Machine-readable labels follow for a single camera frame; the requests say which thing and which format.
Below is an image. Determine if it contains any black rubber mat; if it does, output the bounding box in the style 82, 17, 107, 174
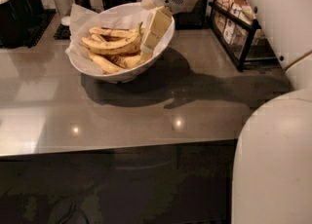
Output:
23, 9, 56, 48

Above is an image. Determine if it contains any white paper bowl liner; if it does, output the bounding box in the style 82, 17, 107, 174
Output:
64, 3, 165, 76

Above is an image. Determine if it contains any black napkin holder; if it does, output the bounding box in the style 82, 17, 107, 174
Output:
174, 0, 208, 29

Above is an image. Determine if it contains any black wire condiment rack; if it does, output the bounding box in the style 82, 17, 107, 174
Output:
209, 0, 278, 71

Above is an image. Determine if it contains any top yellow banana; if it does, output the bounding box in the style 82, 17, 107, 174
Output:
81, 22, 142, 55

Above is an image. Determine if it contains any upper back banana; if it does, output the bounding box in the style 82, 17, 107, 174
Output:
89, 27, 144, 38

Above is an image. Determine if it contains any lower right banana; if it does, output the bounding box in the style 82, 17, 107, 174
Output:
109, 53, 151, 69

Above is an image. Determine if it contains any lower left banana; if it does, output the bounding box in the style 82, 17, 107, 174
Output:
88, 53, 122, 74

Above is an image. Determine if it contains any white bowl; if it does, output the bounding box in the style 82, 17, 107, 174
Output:
66, 2, 175, 83

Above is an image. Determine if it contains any black container left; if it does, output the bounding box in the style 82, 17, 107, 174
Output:
1, 0, 44, 45

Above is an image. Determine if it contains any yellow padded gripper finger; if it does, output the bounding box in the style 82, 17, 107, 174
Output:
140, 6, 173, 55

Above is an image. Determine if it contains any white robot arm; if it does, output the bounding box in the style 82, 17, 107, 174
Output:
231, 0, 312, 224

